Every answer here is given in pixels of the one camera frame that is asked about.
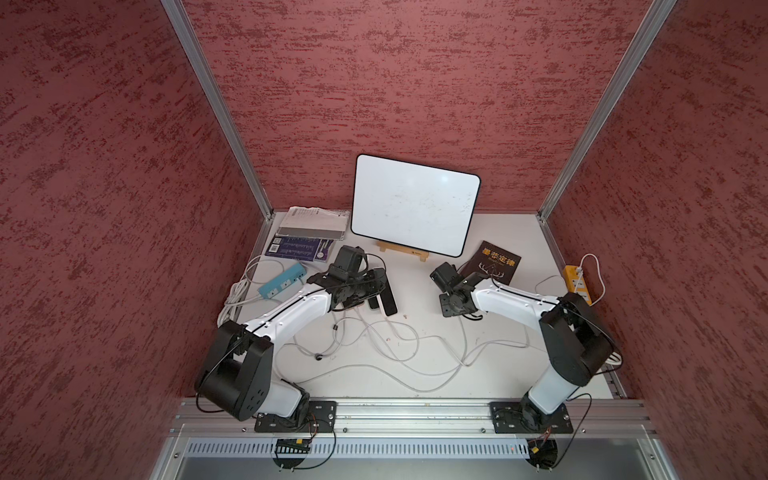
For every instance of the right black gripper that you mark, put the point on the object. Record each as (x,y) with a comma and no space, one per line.
(447,311)

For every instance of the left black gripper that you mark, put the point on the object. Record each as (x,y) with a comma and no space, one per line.
(374,286)

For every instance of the phone with white case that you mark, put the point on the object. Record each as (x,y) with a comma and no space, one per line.
(387,300)

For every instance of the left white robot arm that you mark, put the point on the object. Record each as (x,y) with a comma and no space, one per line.
(237,373)

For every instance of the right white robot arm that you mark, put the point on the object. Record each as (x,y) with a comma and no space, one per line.
(576,342)

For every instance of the teal flat card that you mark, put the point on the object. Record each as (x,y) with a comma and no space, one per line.
(281,282)

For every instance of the wooden board stand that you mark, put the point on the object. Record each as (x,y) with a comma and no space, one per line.
(387,246)

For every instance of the dark brown book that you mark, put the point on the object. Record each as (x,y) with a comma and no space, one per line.
(493,261)

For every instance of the purple and grey booklet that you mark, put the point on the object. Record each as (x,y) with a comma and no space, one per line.
(308,234)

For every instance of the orange power strip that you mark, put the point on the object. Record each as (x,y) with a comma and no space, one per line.
(575,282)

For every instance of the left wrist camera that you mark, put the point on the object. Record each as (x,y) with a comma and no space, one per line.
(347,264)

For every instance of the white board with black frame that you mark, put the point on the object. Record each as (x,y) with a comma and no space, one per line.
(413,205)

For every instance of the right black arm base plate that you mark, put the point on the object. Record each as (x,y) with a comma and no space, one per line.
(515,417)

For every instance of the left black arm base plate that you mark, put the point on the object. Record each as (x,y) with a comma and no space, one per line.
(313,417)

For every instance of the aluminium front rail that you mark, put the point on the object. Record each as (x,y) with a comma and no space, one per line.
(425,418)

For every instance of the left aluminium corner post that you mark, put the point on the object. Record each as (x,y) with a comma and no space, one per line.
(183,28)

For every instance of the aluminium corner post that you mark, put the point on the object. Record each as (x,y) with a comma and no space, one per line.
(646,33)
(183,28)

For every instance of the right aluminium corner post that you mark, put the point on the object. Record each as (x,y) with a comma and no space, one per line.
(646,33)

